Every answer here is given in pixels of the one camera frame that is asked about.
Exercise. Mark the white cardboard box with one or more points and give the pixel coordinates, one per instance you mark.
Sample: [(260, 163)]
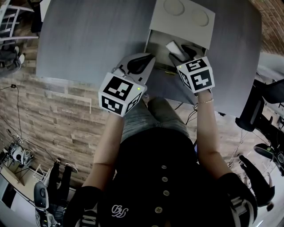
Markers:
[(188, 26)]

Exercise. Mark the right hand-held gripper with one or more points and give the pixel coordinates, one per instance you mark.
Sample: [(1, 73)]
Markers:
[(199, 79)]

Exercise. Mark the person's left forearm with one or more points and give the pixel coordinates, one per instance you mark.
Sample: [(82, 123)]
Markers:
[(106, 144)]

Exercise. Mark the white desk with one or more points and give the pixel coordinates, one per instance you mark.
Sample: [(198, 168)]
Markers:
[(271, 64)]

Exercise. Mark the white robot equipment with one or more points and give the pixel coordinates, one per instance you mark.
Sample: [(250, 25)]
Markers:
[(20, 155)]

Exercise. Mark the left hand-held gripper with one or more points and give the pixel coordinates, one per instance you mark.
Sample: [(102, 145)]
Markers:
[(115, 88)]

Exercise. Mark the small white item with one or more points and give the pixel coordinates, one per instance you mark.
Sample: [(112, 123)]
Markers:
[(175, 47)]

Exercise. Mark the white frame chair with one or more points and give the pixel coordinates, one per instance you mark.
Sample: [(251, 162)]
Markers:
[(11, 24)]

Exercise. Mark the person's right forearm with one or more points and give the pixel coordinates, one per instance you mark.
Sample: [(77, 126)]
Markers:
[(208, 137)]

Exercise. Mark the black office chair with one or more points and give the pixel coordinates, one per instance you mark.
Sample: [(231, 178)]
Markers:
[(255, 110)]

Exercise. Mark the person's black buttoned shirt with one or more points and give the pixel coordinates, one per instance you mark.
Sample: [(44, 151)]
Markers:
[(159, 181)]

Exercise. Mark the white power strip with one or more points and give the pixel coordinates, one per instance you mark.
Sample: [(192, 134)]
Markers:
[(18, 138)]

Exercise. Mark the white and black device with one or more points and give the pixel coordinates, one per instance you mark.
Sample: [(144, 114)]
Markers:
[(41, 195)]

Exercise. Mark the person's grey jeans legs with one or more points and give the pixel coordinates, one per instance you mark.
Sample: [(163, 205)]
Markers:
[(155, 117)]

